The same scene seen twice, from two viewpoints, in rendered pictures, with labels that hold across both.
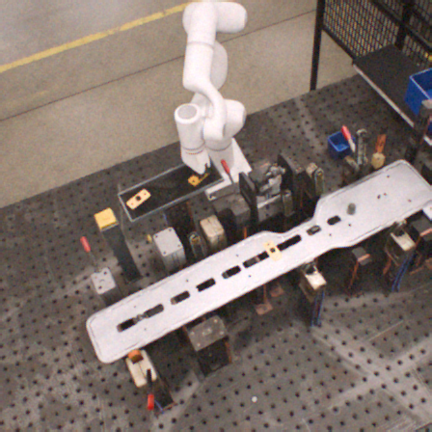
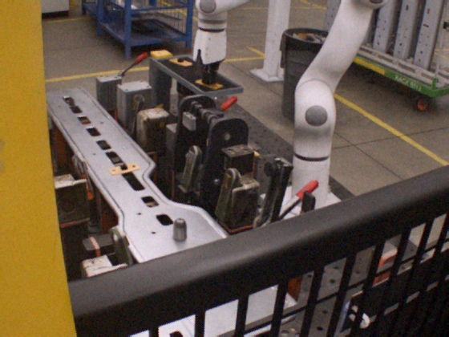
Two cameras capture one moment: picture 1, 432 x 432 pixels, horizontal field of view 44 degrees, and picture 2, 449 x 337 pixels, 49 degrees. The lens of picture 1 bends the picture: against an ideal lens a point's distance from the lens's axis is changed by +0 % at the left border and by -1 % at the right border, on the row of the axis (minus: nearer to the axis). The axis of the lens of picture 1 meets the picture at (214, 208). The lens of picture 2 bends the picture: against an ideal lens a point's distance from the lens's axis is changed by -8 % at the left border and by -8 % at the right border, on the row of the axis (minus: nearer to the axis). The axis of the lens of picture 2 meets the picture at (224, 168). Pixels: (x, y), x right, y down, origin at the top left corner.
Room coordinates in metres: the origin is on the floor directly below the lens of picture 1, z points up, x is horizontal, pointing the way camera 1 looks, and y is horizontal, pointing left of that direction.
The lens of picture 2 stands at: (0.88, -1.45, 1.70)
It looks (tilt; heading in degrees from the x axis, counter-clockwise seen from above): 28 degrees down; 76
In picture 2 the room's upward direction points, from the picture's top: 4 degrees clockwise
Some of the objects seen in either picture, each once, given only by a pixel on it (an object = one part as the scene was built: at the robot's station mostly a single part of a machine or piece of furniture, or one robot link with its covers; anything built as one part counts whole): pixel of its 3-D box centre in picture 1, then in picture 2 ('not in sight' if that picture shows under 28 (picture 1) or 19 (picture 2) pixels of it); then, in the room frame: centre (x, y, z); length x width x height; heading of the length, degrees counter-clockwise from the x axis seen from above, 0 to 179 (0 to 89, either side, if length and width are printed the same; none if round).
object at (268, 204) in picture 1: (268, 206); (206, 188); (1.13, -0.21, 0.94); 0.18 x 0.13 x 0.49; 109
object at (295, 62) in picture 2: not in sight; (308, 75); (2.48, 2.47, 0.36); 0.54 x 0.50 x 0.73; 15
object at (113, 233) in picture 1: (121, 249); (159, 113); (1.06, 0.39, 0.92); 0.08 x 0.08 x 0.44; 19
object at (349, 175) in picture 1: (349, 185); not in sight; (1.21, -0.57, 0.88); 0.07 x 0.06 x 0.35; 19
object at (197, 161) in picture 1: (195, 153); (211, 42); (1.17, 0.04, 1.29); 0.10 x 0.07 x 0.11; 38
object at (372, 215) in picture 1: (268, 256); (119, 168); (0.89, -0.17, 1.00); 1.38 x 0.22 x 0.02; 109
